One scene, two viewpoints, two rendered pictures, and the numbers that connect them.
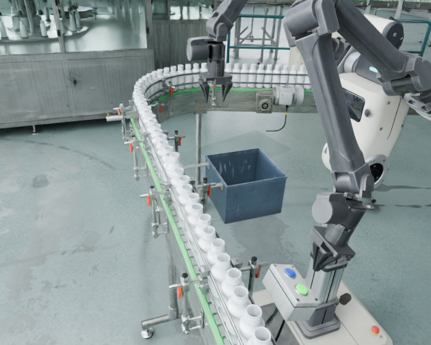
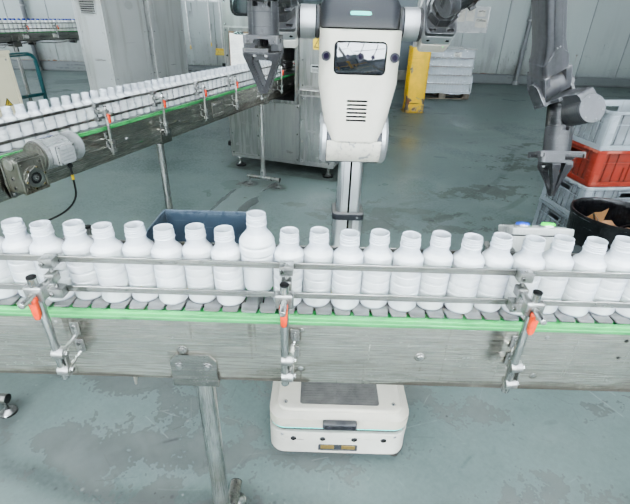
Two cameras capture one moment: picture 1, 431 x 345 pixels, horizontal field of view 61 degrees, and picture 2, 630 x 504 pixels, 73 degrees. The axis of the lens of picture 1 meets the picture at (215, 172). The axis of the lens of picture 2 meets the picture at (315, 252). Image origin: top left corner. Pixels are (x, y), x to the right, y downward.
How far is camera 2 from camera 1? 1.21 m
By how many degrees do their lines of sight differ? 59
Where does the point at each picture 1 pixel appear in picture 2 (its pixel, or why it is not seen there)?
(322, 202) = (589, 99)
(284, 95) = (62, 147)
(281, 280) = (540, 230)
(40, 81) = not seen: outside the picture
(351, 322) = not seen: hidden behind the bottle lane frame
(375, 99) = (397, 39)
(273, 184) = not seen: hidden behind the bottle
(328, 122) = (561, 12)
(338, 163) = (559, 62)
